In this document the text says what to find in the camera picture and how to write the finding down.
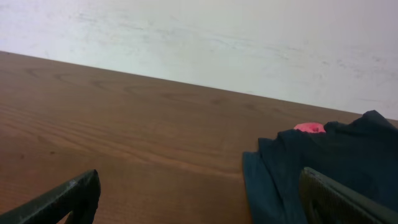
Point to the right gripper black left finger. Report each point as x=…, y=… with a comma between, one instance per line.
x=76, y=200

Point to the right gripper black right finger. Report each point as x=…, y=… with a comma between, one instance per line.
x=325, y=200

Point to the dark navy clothes pile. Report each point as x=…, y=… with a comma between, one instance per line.
x=361, y=155

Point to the red garment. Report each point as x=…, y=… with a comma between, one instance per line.
x=310, y=128

